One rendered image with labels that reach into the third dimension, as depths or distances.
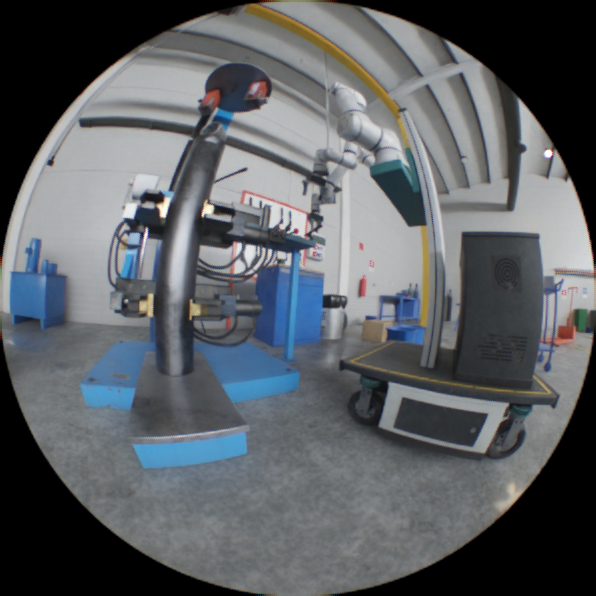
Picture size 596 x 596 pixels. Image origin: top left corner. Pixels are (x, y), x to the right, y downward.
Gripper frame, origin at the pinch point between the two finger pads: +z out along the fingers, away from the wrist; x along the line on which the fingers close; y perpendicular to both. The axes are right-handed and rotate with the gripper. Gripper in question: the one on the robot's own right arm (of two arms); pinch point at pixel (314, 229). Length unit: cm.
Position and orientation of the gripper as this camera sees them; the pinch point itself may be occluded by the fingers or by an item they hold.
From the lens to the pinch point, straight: 158.1
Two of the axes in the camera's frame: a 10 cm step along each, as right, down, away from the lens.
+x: 9.2, 0.7, 3.9
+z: -0.7, 10.0, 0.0
